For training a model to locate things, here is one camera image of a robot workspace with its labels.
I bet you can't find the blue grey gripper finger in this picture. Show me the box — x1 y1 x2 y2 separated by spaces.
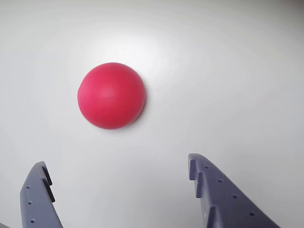
19 161 64 228
188 153 281 228

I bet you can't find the red ball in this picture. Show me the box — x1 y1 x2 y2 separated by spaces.
77 62 147 130

